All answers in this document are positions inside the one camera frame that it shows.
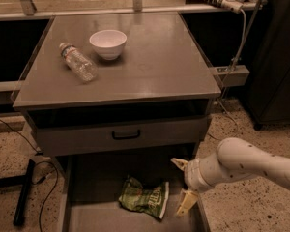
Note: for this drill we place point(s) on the clear plastic water bottle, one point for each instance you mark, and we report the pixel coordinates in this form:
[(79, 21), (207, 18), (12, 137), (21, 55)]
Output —
[(84, 68)]

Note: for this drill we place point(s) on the dark cabinet at right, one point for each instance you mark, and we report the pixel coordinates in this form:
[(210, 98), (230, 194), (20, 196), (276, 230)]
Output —
[(267, 92)]

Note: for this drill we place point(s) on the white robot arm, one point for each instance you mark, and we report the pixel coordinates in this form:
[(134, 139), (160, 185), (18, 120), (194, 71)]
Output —
[(234, 160)]

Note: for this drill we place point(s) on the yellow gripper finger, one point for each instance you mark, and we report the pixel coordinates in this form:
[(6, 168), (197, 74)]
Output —
[(180, 163), (188, 198)]

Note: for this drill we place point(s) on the white ceramic bowl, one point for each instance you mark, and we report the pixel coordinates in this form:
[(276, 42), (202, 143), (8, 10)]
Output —
[(108, 44)]

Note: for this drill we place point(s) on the black metal stand leg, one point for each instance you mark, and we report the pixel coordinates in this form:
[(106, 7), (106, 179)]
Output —
[(25, 182)]

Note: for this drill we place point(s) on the green jalapeno chip bag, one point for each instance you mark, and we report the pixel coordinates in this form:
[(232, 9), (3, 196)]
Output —
[(134, 197)]

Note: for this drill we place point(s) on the closed top drawer with handle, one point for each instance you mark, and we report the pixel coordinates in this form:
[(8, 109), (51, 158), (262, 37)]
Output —
[(122, 136)]

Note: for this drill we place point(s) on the grey drawer cabinet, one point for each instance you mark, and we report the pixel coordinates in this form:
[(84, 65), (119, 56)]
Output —
[(159, 75)]

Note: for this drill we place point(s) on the open middle drawer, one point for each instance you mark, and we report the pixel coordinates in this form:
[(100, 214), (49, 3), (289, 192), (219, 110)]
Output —
[(94, 183)]

